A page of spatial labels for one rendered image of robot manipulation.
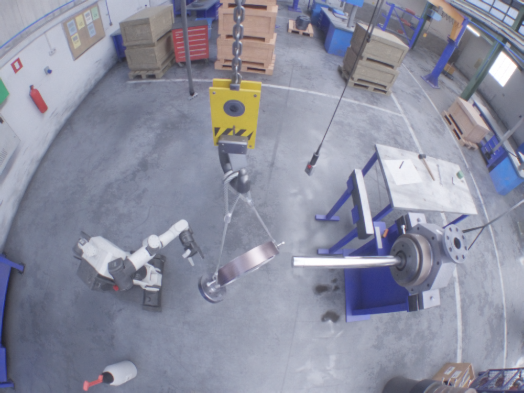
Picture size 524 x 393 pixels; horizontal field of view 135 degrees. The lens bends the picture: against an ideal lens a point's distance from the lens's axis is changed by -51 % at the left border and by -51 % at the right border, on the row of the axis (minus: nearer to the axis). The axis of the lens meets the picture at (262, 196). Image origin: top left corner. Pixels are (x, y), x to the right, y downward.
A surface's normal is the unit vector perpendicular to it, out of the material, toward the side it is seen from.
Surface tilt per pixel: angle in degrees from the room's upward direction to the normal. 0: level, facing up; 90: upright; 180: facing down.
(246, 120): 90
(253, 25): 90
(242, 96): 90
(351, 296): 0
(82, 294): 0
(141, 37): 90
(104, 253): 13
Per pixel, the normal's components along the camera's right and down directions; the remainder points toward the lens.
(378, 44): 0.06, 0.87
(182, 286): 0.10, -0.49
